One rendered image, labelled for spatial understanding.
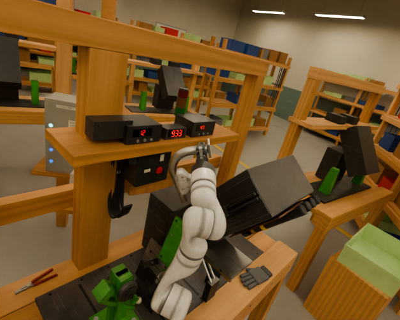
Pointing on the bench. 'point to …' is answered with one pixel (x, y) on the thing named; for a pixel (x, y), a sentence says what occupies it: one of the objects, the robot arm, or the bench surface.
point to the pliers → (36, 282)
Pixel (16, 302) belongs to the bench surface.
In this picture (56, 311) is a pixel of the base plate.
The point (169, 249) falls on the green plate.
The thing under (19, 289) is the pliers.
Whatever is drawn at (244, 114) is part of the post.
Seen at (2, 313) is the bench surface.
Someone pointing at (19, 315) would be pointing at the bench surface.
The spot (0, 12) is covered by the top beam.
